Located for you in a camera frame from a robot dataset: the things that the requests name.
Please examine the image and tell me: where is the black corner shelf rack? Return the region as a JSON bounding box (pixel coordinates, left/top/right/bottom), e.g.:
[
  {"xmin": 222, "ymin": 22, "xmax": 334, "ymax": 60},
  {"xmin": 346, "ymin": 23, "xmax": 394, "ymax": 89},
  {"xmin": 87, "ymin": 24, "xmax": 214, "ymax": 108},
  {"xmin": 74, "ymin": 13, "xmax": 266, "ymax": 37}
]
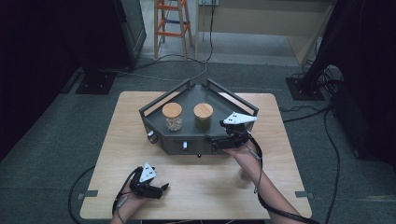
[{"xmin": 138, "ymin": 77, "xmax": 260, "ymax": 158}]

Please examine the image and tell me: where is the black stand base with cables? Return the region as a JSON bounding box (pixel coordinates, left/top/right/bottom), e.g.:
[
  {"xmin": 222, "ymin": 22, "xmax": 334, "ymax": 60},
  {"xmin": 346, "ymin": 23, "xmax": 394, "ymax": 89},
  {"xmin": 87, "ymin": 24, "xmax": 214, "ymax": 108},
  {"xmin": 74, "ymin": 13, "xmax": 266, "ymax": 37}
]
[{"xmin": 285, "ymin": 76, "xmax": 325, "ymax": 101}]

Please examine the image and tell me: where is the glass jar with pale beans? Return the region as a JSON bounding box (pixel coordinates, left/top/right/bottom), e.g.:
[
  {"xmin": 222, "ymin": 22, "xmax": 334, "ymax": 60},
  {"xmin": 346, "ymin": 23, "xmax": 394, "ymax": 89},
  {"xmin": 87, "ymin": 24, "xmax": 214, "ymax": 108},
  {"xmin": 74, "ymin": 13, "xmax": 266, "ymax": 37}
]
[{"xmin": 161, "ymin": 102, "xmax": 184, "ymax": 133}]

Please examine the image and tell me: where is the grey table edge bracket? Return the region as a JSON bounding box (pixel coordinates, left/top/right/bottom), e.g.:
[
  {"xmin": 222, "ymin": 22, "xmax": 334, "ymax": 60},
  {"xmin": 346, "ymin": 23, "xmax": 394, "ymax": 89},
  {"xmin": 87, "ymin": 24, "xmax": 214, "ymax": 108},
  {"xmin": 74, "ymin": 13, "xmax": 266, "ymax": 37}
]
[
  {"xmin": 76, "ymin": 189, "xmax": 99, "ymax": 201},
  {"xmin": 294, "ymin": 190, "xmax": 315, "ymax": 200}
]

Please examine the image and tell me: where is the wooden ladder with orange braces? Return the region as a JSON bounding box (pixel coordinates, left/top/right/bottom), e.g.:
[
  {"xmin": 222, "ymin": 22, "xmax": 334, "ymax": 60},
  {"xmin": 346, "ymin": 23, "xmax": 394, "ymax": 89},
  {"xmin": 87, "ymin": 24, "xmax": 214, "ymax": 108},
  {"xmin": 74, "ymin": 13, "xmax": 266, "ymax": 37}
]
[{"xmin": 153, "ymin": 0, "xmax": 194, "ymax": 61}]

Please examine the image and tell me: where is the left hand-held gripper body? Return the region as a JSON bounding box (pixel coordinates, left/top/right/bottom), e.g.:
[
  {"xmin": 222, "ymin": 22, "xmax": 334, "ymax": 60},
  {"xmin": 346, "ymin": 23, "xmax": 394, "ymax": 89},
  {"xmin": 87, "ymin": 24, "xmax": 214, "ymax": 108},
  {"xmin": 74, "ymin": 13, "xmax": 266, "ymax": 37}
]
[{"xmin": 130, "ymin": 162, "xmax": 163, "ymax": 200}]

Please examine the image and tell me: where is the right hand-held gripper cable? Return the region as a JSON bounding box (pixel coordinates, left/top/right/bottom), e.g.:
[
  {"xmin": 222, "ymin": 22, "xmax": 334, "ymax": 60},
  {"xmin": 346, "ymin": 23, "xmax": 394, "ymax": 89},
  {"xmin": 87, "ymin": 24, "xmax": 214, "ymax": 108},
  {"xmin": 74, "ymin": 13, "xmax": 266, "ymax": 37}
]
[{"xmin": 246, "ymin": 132, "xmax": 321, "ymax": 224}]

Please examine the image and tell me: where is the long black floor cable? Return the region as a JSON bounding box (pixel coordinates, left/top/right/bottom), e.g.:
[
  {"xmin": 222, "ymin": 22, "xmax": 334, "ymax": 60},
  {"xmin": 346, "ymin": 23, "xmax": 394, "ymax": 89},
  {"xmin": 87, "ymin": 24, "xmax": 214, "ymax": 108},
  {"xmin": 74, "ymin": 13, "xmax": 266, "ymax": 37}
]
[{"xmin": 278, "ymin": 104, "xmax": 342, "ymax": 224}]

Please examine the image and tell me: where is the person's right hand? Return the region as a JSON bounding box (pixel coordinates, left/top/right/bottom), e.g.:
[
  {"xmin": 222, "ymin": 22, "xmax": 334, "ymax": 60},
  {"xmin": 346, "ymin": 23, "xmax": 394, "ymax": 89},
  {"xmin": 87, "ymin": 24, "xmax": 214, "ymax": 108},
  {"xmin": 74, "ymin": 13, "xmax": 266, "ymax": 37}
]
[{"xmin": 223, "ymin": 138, "xmax": 261, "ymax": 167}]

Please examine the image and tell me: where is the left hand-held gripper cable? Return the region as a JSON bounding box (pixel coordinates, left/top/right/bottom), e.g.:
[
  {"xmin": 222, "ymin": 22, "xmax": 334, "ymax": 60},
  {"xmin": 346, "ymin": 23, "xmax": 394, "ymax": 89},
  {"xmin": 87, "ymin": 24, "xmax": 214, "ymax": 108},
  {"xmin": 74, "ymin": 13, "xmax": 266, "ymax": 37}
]
[{"xmin": 111, "ymin": 166, "xmax": 144, "ymax": 224}]

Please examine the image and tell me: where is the hand-held gripper cable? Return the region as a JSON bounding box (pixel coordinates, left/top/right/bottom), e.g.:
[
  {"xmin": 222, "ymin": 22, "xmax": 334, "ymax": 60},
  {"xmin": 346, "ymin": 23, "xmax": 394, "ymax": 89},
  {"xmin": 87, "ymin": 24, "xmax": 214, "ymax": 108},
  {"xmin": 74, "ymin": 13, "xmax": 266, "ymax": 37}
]
[
  {"xmin": 246, "ymin": 132, "xmax": 321, "ymax": 224},
  {"xmin": 111, "ymin": 166, "xmax": 144, "ymax": 224}
]

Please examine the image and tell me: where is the dark equipment box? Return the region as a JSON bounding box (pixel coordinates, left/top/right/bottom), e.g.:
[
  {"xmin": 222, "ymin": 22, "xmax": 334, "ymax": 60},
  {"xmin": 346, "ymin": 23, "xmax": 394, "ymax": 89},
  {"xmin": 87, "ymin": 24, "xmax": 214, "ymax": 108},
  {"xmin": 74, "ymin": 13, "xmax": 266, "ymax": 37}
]
[{"xmin": 331, "ymin": 83, "xmax": 396, "ymax": 164}]

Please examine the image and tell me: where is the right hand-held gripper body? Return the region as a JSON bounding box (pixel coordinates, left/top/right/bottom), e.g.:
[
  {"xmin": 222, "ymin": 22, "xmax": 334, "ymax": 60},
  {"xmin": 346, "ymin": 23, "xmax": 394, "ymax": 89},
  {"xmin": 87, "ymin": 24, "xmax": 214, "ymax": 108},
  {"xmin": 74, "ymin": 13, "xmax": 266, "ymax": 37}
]
[{"xmin": 220, "ymin": 111, "xmax": 258, "ymax": 150}]

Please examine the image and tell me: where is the black hanging cable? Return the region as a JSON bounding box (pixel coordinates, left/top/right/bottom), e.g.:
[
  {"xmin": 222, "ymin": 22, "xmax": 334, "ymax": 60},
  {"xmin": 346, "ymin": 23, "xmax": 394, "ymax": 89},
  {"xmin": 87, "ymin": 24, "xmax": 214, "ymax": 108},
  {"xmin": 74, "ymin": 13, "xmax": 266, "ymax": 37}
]
[{"xmin": 130, "ymin": 0, "xmax": 217, "ymax": 72}]

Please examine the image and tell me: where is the black square stand base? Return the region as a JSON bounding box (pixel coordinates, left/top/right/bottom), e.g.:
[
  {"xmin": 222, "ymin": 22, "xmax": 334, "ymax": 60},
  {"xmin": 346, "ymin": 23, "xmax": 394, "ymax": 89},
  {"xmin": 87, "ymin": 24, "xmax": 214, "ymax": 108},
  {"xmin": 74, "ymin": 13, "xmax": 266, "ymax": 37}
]
[{"xmin": 75, "ymin": 69, "xmax": 118, "ymax": 95}]

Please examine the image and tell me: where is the glass jar with green contents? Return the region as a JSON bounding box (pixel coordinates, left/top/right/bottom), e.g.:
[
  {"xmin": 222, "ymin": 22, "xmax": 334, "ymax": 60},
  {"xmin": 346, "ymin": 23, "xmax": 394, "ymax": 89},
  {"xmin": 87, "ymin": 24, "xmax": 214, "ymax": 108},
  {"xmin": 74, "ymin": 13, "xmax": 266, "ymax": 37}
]
[{"xmin": 192, "ymin": 102, "xmax": 215, "ymax": 132}]

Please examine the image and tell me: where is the person's left hand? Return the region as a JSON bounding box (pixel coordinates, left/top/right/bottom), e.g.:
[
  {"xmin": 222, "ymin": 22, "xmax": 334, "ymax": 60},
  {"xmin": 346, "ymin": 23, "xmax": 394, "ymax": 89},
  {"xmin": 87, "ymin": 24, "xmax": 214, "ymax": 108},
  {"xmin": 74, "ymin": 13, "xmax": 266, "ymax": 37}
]
[{"xmin": 115, "ymin": 189, "xmax": 150, "ymax": 214}]

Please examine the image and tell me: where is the light wooden cabinet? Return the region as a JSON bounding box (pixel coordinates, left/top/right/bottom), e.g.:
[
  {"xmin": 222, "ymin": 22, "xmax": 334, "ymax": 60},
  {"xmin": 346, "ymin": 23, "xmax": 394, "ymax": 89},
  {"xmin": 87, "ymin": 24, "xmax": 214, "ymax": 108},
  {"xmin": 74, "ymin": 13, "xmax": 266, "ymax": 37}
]
[{"xmin": 195, "ymin": 0, "xmax": 337, "ymax": 65}]

